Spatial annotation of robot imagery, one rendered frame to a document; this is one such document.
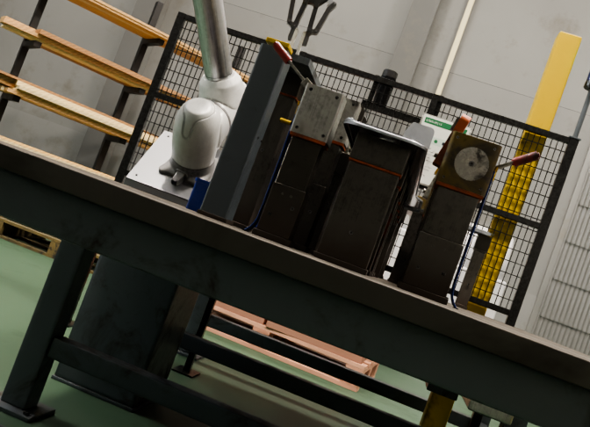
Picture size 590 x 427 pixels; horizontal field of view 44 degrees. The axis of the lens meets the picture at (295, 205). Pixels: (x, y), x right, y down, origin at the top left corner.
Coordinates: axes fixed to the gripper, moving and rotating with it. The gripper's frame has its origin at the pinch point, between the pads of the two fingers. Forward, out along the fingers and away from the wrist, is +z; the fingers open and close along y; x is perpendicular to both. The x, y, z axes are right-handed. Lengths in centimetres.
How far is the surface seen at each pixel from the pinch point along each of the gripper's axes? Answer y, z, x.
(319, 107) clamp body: 11.8, 19.3, -28.8
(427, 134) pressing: 55, -10, 101
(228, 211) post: 0, 48, -17
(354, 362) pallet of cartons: 82, 105, 252
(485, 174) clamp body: 50, 22, -36
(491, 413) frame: 71, 70, -28
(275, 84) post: -0.1, 15.5, -16.6
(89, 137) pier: -252, 15, 721
